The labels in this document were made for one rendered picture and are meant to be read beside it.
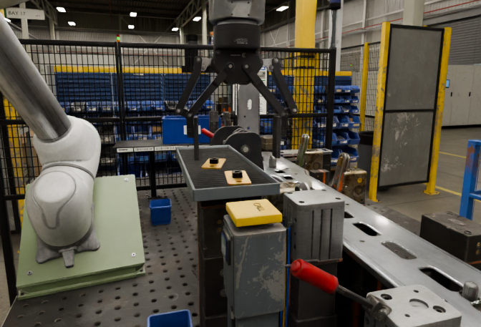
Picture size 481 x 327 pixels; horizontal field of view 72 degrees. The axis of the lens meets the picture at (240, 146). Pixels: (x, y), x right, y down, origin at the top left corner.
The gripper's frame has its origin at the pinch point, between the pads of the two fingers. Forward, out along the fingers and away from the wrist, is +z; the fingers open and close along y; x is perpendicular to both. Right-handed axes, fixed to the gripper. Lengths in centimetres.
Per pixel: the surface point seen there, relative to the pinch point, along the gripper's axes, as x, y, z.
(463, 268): -6.4, 39.4, 20.7
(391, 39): 295, 200, -62
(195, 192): -7.6, -7.0, 4.6
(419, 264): -4.1, 32.6, 20.7
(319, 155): 80, 45, 18
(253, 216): -17.2, 0.0, 4.8
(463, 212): 155, 185, 80
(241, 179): -1.6, 0.6, 4.5
